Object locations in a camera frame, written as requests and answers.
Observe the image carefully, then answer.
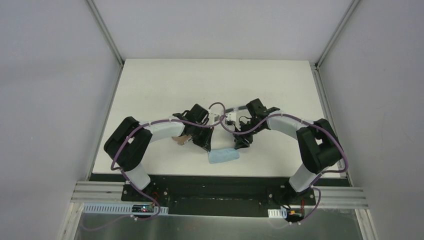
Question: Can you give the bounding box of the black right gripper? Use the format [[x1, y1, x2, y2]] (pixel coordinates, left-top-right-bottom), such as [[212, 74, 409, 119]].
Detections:
[[232, 120, 265, 151]]

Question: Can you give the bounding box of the flag print glasses case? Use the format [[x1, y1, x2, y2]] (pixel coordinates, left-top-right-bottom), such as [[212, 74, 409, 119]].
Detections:
[[172, 135, 192, 146]]

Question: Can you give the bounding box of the light blue cleaning cloth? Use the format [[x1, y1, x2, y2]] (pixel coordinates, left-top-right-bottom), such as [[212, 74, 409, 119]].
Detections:
[[208, 148, 240, 164]]

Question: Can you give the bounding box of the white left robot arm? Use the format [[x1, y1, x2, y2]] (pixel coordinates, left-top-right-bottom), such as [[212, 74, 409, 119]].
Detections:
[[103, 104, 214, 203]]

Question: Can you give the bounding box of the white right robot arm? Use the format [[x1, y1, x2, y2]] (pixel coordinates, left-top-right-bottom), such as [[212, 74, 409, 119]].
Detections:
[[225, 98, 343, 205]]

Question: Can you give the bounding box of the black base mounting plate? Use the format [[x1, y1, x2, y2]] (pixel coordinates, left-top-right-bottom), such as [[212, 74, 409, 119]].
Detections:
[[120, 174, 316, 218]]

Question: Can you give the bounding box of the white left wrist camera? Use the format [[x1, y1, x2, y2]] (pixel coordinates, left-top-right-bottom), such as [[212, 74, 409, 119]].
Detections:
[[207, 112, 224, 126]]

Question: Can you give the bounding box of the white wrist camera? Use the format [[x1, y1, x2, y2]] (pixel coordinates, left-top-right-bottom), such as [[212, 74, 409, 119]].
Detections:
[[207, 112, 224, 126], [225, 112, 240, 128]]

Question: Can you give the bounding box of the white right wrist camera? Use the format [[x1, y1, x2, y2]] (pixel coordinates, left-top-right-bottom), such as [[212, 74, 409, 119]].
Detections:
[[225, 112, 240, 128]]

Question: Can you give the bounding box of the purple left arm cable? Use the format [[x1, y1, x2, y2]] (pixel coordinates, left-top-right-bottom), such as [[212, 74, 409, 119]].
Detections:
[[110, 101, 228, 171]]

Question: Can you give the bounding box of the right white cable duct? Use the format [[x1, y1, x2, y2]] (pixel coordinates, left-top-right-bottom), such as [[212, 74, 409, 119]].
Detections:
[[267, 208, 288, 219]]

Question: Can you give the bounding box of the white cable duct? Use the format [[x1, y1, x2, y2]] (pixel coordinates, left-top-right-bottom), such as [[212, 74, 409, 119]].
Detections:
[[267, 208, 288, 219], [82, 203, 169, 216]]

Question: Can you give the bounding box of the aluminium frame rail front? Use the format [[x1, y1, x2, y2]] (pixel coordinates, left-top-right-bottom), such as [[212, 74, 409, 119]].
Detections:
[[70, 181, 369, 210]]

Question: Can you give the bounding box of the left white cable duct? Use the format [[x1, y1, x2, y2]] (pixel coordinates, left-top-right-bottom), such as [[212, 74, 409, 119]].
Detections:
[[82, 203, 169, 216]]

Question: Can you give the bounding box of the right aluminium corner post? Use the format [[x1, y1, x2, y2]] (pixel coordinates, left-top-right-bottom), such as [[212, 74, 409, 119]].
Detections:
[[314, 0, 362, 70]]

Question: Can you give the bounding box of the aluminium corner post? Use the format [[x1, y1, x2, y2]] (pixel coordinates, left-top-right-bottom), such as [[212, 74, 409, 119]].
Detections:
[[314, 0, 362, 70], [84, 0, 125, 69]]

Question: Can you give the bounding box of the left aluminium corner post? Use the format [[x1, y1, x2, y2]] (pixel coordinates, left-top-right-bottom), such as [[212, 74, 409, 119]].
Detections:
[[84, 0, 125, 69]]

